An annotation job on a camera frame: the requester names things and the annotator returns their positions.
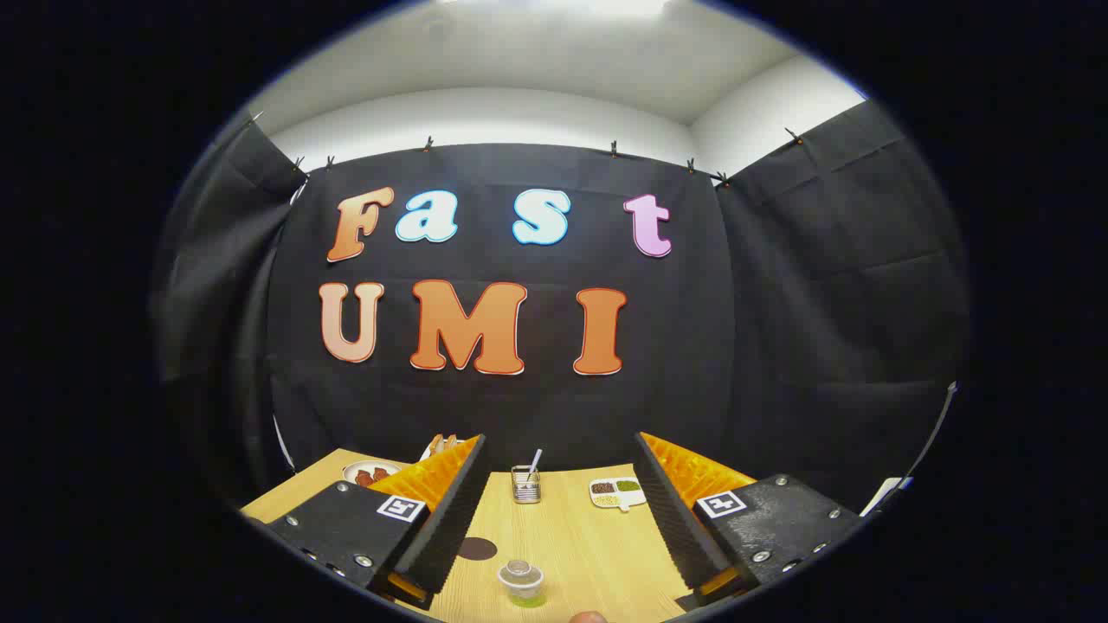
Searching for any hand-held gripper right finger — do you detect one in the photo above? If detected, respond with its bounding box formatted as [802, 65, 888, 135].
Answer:
[634, 431, 866, 608]

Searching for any clear plastic juice bottle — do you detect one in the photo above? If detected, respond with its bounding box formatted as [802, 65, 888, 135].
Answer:
[497, 560, 545, 608]

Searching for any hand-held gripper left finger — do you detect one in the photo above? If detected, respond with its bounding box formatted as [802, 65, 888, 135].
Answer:
[267, 434, 487, 611]

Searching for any white round plate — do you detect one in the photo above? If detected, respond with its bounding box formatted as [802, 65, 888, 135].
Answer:
[343, 461, 403, 487]

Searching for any wooden table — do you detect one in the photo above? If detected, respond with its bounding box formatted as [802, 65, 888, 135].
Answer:
[241, 448, 693, 623]

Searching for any row of small black clips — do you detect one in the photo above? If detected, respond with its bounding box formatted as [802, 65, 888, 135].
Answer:
[247, 111, 806, 187]

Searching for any white divided dish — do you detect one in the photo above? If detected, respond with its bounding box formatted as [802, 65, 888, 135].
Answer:
[589, 477, 647, 513]

